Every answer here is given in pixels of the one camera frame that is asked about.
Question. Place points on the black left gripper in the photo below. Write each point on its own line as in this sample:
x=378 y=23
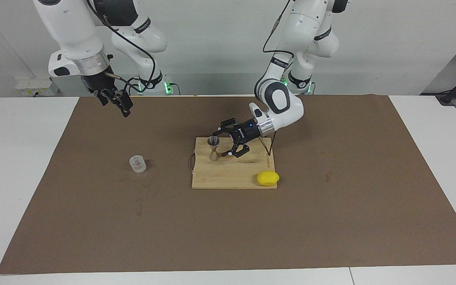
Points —
x=247 y=131

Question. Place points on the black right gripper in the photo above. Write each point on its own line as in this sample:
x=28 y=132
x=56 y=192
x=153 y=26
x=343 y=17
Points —
x=97 y=83

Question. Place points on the steel double jigger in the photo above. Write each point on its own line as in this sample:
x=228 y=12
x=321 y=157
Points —
x=213 y=154

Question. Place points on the clear glass cup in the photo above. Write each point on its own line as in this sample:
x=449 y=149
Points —
x=137 y=164

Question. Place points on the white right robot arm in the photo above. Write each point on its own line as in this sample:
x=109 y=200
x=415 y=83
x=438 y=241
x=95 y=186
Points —
x=69 y=31

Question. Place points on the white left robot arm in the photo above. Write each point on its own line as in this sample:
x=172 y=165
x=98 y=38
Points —
x=279 y=103

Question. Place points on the bamboo cutting board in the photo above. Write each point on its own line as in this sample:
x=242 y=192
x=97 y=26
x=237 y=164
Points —
x=232 y=174

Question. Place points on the yellow lemon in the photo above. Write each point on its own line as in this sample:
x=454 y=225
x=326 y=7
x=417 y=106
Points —
x=268 y=178

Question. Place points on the brown table mat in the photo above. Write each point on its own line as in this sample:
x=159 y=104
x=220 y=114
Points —
x=228 y=229

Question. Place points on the white wall socket box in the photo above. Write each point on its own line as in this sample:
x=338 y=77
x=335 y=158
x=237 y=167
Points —
x=34 y=85

